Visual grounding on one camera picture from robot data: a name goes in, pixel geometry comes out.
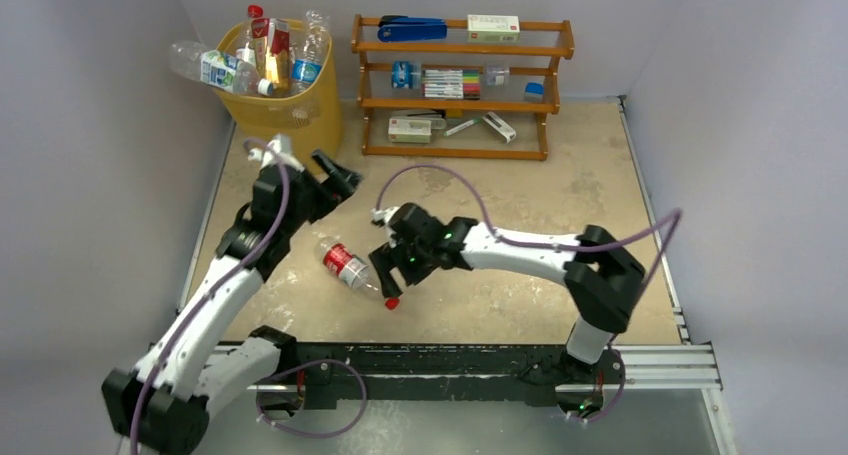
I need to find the small white-cap bottle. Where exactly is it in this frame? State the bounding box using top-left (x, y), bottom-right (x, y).
top-left (168, 40), bottom-right (274, 97)

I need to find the colour marker pen set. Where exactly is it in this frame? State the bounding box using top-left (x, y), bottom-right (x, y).
top-left (421, 68), bottom-right (481, 100)

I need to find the green white marker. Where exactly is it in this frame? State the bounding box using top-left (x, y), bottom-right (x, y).
top-left (443, 117), bottom-right (483, 137)

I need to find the brown tea red bottle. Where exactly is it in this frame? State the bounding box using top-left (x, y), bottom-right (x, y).
top-left (251, 17), bottom-right (290, 98)

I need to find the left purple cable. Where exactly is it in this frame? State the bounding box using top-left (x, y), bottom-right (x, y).
top-left (129, 137), bottom-right (368, 455)

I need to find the red-cap bottle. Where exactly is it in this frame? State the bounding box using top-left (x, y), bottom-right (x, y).
top-left (315, 236), bottom-right (400, 311)

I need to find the white green box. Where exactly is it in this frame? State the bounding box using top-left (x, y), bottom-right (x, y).
top-left (466, 14), bottom-right (521, 44)

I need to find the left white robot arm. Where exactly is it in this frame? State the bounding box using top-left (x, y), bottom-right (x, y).
top-left (101, 138), bottom-right (362, 454)

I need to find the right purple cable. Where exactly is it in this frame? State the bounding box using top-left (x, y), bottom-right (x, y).
top-left (374, 165), bottom-right (684, 425)

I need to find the purple cable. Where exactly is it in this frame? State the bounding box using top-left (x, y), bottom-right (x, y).
top-left (374, 165), bottom-right (684, 425)
top-left (129, 137), bottom-right (368, 455)

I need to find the yellow plastic bin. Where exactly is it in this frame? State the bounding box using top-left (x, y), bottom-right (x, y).
top-left (215, 5), bottom-right (343, 171)

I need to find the clear small jar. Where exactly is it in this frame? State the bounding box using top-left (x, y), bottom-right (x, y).
top-left (484, 63), bottom-right (511, 87)

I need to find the blue stapler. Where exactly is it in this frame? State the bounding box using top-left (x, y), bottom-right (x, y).
top-left (377, 15), bottom-right (448, 43)

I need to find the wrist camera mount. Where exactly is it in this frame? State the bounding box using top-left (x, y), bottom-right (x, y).
top-left (371, 206), bottom-right (399, 227)
top-left (244, 134), bottom-right (306, 171)

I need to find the blue white eraser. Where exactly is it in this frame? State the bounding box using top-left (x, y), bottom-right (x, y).
top-left (523, 82), bottom-right (545, 103)

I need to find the blue label clear bottle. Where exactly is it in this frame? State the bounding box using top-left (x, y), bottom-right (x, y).
top-left (291, 10), bottom-right (331, 93)

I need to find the red white label bottle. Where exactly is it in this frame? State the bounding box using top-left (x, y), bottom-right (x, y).
top-left (236, 4), bottom-right (264, 65)

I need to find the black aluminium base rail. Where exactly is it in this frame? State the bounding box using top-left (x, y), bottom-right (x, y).
top-left (135, 335), bottom-right (723, 414)

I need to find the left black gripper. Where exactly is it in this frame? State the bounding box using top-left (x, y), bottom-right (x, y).
top-left (283, 152), bottom-right (362, 236)

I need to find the clear white-cap bottle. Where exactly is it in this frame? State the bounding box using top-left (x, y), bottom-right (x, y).
top-left (283, 98), bottom-right (321, 128)

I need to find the wooden shelf rack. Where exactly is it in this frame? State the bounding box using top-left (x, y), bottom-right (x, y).
top-left (351, 14), bottom-right (575, 161)

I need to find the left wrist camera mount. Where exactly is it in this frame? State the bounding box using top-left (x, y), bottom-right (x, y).
top-left (244, 134), bottom-right (306, 171)

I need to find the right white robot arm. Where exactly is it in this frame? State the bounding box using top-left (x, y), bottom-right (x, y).
top-left (369, 202), bottom-right (646, 382)

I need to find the grey stapler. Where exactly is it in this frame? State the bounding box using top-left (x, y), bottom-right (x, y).
top-left (389, 108), bottom-right (448, 130)

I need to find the white staples box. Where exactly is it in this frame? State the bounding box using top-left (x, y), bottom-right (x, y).
top-left (387, 117), bottom-right (432, 144)

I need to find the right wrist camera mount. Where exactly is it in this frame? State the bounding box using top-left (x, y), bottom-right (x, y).
top-left (371, 206), bottom-right (399, 227)

